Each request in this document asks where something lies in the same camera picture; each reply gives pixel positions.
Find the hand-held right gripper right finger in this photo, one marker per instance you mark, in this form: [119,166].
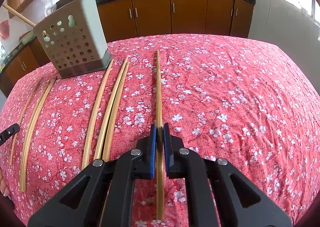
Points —
[166,157]

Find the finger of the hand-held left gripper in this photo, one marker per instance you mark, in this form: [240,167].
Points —
[8,133]

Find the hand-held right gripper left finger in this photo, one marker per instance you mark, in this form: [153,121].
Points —
[153,157]

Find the bamboo chopstick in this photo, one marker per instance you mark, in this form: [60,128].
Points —
[95,117]
[108,117]
[17,14]
[159,92]
[31,129]
[27,129]
[23,113]
[114,117]

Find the green perforated utensil holder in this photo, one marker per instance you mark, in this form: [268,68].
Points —
[75,49]

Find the person's left hand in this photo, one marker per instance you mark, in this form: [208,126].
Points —
[2,183]

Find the red floral tablecloth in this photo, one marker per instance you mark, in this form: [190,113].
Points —
[225,92]

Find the green basin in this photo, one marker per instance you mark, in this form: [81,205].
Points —
[26,38]

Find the brown wooden lower cabinets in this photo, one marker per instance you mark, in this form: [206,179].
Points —
[190,14]

